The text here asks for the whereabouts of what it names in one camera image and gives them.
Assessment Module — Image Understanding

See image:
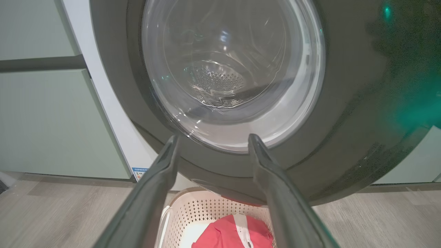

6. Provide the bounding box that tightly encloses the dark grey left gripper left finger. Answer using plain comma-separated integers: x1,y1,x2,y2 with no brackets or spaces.
93,134,180,248

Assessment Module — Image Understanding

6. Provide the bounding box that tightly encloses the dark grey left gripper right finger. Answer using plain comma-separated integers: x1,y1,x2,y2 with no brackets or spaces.
248,134,341,248

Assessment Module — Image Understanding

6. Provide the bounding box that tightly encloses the red garment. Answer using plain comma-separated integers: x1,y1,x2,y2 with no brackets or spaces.
192,214,274,248

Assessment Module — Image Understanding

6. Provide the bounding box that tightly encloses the dark grey washing machine door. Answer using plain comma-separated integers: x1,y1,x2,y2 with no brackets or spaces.
90,0,441,206

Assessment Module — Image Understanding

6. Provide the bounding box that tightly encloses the cream perforated laundry basket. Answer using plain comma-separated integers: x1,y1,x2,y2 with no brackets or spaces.
155,188,276,248

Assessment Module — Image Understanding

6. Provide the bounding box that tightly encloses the white washing machine body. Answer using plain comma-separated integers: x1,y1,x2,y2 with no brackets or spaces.
61,0,441,192

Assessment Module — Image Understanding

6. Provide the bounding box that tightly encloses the blue energy label sticker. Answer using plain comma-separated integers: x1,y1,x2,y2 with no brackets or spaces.
132,168,148,182

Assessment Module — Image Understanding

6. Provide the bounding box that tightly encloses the pale green cabinet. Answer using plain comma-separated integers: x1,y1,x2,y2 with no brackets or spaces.
0,0,133,180

